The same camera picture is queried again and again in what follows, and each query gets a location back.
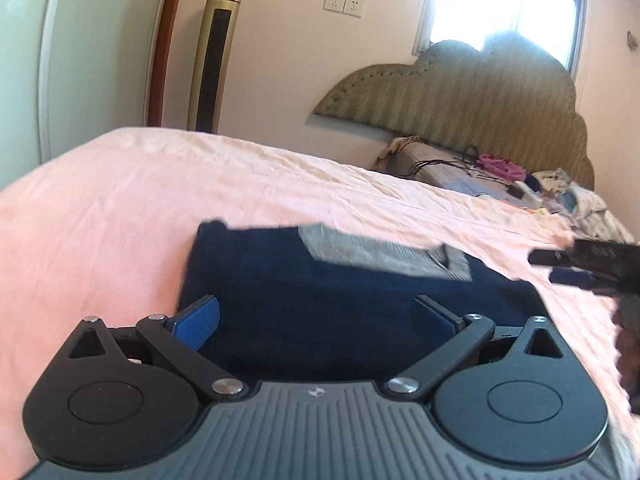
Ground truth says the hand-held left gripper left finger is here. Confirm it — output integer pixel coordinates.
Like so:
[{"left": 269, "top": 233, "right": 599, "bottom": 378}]
[{"left": 64, "top": 295, "right": 247, "bottom": 403}]

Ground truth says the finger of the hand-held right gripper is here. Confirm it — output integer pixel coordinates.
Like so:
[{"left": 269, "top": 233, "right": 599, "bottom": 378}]
[
  {"left": 548, "top": 267, "right": 600, "bottom": 289},
  {"left": 528, "top": 248, "right": 577, "bottom": 268}
]

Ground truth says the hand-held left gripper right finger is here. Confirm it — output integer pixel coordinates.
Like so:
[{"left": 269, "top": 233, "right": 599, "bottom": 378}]
[{"left": 386, "top": 294, "right": 569, "bottom": 402}]

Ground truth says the navy and grey knitted sock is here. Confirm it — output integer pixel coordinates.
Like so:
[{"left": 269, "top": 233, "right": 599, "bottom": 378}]
[{"left": 179, "top": 219, "right": 553, "bottom": 378}]

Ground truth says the person's right hand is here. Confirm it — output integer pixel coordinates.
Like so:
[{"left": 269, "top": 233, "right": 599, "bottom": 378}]
[{"left": 615, "top": 329, "right": 640, "bottom": 413}]

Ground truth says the floral quilt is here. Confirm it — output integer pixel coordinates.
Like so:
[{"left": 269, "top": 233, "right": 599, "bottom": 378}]
[{"left": 531, "top": 167, "right": 637, "bottom": 244}]

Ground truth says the magenta cloth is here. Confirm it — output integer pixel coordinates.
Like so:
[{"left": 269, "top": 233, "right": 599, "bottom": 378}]
[{"left": 475, "top": 154, "right": 527, "bottom": 184}]

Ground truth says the pink bed sheet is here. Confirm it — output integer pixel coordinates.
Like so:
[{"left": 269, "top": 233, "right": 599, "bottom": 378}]
[{"left": 0, "top": 126, "right": 640, "bottom": 480}]

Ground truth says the olive padded headboard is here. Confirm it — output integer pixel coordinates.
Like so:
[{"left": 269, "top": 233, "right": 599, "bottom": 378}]
[{"left": 314, "top": 30, "right": 597, "bottom": 192}]

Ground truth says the gold tower air conditioner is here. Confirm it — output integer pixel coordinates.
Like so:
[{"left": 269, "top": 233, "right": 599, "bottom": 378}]
[{"left": 187, "top": 0, "right": 249, "bottom": 134}]

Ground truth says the window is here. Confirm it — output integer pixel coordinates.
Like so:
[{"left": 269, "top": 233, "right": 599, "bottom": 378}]
[{"left": 411, "top": 0, "right": 592, "bottom": 80}]

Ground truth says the white wardrobe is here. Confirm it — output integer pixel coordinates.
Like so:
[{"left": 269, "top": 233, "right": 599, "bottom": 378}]
[{"left": 0, "top": 0, "right": 174, "bottom": 192}]

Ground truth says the black cable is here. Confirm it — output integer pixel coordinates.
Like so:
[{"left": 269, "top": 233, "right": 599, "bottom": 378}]
[{"left": 409, "top": 145, "right": 482, "bottom": 175}]

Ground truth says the brown wooden door frame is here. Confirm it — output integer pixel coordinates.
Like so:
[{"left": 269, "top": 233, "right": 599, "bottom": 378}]
[{"left": 147, "top": 0, "right": 192, "bottom": 129}]

